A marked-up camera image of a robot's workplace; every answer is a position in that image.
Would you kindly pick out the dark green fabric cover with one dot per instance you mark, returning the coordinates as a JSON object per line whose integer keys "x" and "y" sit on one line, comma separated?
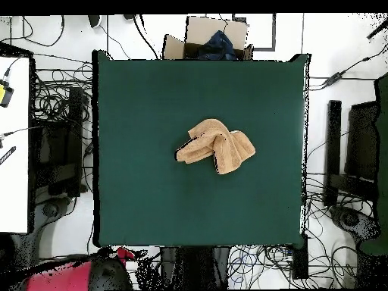
{"x": 382, "y": 151}

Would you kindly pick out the dark green table cloth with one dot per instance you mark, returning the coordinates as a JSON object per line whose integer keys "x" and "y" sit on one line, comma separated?
{"x": 151, "y": 197}

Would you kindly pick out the small black round device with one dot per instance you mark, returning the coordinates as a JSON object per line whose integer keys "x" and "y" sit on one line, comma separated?
{"x": 94, "y": 20}

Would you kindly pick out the black power adapter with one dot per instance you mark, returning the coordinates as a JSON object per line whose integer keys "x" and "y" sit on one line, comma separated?
{"x": 333, "y": 78}

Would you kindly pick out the yellow and black device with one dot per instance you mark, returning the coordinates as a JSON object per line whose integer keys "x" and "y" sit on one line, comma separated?
{"x": 4, "y": 94}

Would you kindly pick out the tan terry towel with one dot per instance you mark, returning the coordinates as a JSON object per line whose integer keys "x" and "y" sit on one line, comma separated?
{"x": 221, "y": 145}

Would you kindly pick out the black ruler strip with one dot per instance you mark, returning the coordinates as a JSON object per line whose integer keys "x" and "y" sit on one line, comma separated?
{"x": 7, "y": 155}

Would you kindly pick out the brown cardboard box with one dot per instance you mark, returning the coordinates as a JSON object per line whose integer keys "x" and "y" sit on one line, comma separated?
{"x": 203, "y": 30}

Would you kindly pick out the black upright bar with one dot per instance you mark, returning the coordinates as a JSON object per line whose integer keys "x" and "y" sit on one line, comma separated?
{"x": 333, "y": 136}

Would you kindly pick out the black equipment stand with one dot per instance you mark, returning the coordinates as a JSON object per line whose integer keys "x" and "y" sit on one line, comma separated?
{"x": 74, "y": 121}

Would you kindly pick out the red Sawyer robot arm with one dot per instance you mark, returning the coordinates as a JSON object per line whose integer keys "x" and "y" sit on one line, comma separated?
{"x": 60, "y": 277}

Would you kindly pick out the white desk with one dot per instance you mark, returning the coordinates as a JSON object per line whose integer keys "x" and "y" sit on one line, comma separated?
{"x": 13, "y": 182}

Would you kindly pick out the grey pedestal leg foot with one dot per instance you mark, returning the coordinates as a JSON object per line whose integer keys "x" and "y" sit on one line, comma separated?
{"x": 51, "y": 209}
{"x": 348, "y": 218}

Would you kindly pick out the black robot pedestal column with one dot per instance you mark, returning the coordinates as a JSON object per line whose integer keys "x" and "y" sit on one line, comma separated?
{"x": 194, "y": 266}

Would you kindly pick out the black rectangular box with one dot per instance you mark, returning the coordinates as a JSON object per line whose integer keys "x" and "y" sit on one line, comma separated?
{"x": 300, "y": 257}

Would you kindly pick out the dark blue garment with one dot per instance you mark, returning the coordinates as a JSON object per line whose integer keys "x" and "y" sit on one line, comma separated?
{"x": 218, "y": 45}

